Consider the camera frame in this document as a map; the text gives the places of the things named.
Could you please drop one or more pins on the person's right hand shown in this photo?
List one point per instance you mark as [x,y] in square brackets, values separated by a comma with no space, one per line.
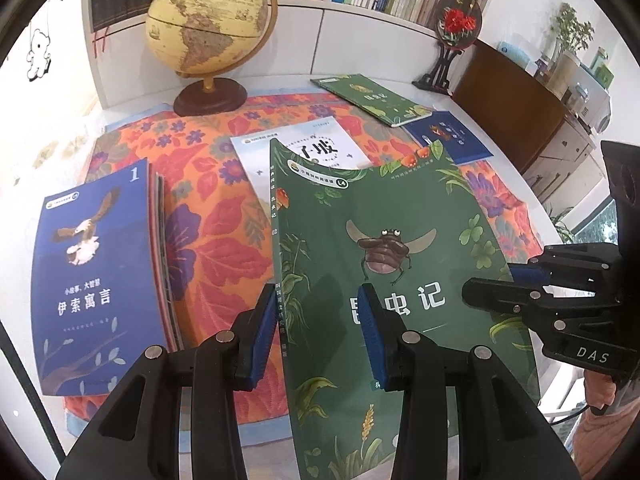
[597,392]

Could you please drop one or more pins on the white printer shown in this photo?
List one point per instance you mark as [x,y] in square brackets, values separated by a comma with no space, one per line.
[590,105]

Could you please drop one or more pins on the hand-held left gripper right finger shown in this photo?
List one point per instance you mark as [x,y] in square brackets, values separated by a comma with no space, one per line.
[374,340]

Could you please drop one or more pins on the blue book with eagle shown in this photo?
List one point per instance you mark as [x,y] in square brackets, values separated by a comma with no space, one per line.
[100,260]

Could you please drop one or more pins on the round embroidered flower fan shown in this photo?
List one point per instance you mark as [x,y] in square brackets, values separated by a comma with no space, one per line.
[457,20]

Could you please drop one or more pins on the green book with yellow caterpillar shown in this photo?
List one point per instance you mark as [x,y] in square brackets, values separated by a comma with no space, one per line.
[370,97]

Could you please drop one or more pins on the green book with brown beetle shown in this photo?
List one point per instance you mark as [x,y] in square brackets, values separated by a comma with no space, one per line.
[400,210]

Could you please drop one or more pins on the brown wooden cabinet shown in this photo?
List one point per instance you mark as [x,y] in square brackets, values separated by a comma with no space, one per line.
[500,95]

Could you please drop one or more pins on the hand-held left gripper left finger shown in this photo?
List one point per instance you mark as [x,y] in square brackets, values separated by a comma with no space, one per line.
[265,340]

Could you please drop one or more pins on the antique yellow globe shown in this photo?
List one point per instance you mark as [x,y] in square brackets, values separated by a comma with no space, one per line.
[200,15]

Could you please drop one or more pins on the white rabbit storybook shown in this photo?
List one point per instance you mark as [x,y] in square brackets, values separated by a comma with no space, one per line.
[320,135]

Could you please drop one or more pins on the potted plant in beige vase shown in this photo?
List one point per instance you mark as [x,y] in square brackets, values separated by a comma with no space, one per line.
[562,75]

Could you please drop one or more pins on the green leafy houseplant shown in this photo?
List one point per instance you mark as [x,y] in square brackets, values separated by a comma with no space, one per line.
[562,225]

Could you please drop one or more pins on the person's right forearm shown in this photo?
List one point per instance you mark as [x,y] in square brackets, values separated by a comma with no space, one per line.
[605,435]

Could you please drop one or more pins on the green white box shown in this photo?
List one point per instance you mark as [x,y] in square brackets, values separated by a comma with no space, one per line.
[602,72]

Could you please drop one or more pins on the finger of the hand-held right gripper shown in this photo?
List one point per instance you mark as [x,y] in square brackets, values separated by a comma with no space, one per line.
[495,294]
[530,274]

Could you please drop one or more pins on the light blue tissue box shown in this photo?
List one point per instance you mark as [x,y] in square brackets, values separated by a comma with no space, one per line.
[515,55]

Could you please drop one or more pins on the dark framed window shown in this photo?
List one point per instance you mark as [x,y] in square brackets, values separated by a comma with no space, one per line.
[597,230]

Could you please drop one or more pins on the small dark blue book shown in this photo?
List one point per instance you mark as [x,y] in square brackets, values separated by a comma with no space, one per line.
[450,135]

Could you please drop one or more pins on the small blue white carton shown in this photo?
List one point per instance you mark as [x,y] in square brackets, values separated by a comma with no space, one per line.
[542,69]

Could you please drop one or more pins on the orange floral cloth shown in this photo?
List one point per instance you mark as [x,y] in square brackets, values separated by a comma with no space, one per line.
[225,240]

